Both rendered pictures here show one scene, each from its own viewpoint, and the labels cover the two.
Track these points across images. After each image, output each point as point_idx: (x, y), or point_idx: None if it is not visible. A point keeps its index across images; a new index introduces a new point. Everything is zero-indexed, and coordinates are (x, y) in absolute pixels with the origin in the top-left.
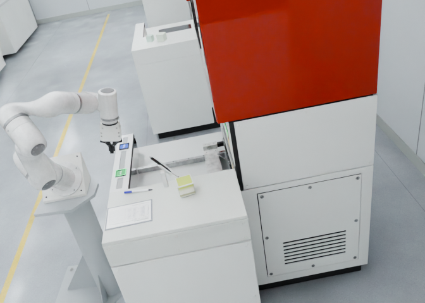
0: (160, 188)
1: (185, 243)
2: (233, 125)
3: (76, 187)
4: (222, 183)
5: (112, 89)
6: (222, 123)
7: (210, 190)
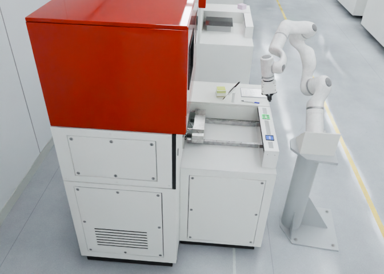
0: (236, 100)
1: None
2: None
3: None
4: (198, 95)
5: (262, 57)
6: None
7: (206, 93)
